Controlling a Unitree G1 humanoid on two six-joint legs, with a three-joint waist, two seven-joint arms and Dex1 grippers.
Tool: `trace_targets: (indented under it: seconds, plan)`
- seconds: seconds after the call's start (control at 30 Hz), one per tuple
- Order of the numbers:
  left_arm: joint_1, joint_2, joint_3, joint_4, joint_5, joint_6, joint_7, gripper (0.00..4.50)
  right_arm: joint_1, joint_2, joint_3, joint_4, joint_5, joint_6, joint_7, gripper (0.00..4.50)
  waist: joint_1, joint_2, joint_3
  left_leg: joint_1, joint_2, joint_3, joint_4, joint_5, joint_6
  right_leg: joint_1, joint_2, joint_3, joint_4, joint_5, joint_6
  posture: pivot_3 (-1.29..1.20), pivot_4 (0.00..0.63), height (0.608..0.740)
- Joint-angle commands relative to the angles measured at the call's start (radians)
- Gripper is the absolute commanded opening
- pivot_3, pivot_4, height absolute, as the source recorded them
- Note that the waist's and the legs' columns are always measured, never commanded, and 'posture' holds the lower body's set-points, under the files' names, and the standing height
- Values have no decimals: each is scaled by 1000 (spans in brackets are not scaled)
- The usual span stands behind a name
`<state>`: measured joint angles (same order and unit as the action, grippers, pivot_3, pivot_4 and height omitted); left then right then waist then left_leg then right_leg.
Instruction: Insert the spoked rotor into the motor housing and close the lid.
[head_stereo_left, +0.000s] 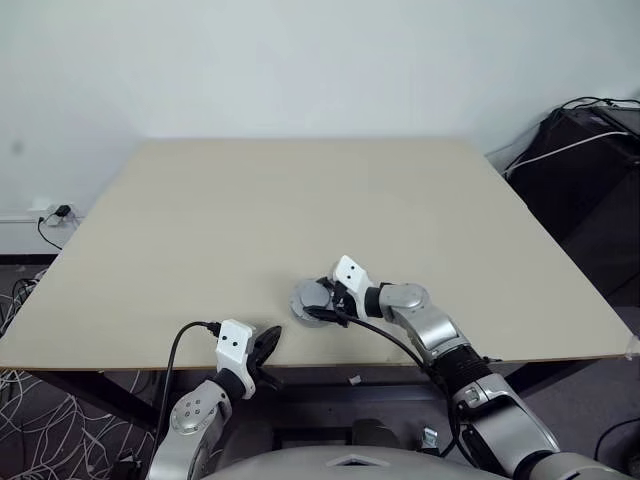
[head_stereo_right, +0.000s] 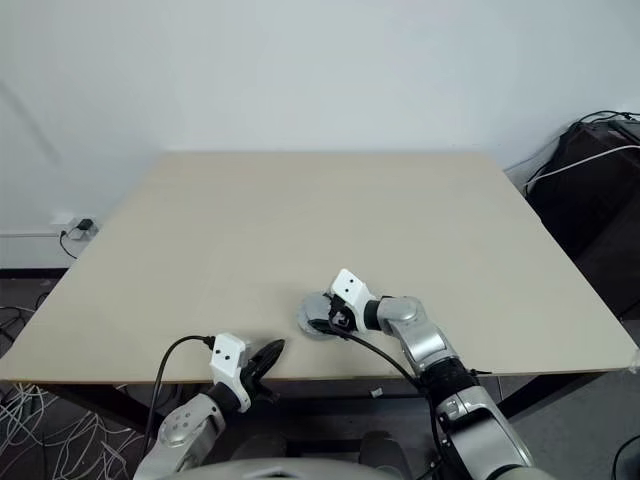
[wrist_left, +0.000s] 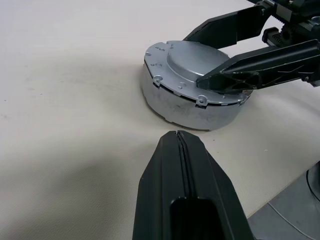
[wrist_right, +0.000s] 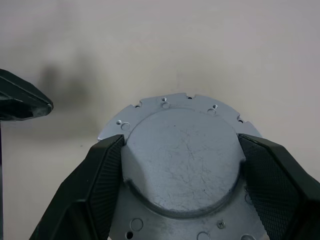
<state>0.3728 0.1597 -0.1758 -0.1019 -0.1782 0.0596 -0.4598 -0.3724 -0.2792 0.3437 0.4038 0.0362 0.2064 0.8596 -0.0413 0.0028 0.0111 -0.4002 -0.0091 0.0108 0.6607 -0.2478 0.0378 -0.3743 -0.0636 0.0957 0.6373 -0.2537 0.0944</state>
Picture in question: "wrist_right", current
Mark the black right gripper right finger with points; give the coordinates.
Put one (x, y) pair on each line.
(280, 190)

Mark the silver round motor lid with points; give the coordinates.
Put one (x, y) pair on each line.
(180, 162)

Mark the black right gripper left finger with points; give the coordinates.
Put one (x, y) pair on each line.
(82, 195)

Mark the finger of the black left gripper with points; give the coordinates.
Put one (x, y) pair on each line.
(22, 100)

